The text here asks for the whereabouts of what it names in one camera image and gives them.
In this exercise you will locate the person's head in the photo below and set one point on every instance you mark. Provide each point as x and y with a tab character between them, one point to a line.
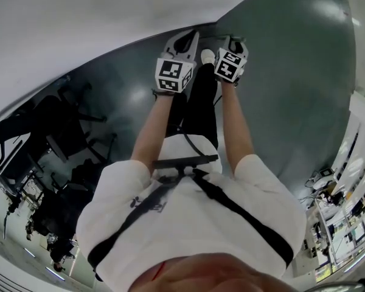
216	272

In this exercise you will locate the person's white shirt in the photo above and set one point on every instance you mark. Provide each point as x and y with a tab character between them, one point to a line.
200	211

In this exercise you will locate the white counter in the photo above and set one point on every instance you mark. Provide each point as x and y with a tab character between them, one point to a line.
357	108

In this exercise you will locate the person's left forearm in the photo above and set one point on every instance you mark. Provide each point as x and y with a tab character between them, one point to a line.
149	132

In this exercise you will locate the black office chair with headrest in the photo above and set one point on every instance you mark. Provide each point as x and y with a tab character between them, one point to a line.
61	117

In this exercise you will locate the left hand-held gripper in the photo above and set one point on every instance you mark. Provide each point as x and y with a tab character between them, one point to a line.
171	73

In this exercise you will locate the black chest mount bar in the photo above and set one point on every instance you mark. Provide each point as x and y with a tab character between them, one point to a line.
182	161

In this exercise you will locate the person's white right shoe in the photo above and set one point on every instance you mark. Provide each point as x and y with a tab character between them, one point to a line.
207	56

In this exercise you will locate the person's right forearm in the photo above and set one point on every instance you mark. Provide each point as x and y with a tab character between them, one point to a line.
237	126

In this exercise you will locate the person's black trousers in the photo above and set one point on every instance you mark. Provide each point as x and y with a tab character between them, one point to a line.
205	102

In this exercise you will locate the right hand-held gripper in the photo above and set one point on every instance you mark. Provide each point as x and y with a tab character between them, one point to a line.
229	65

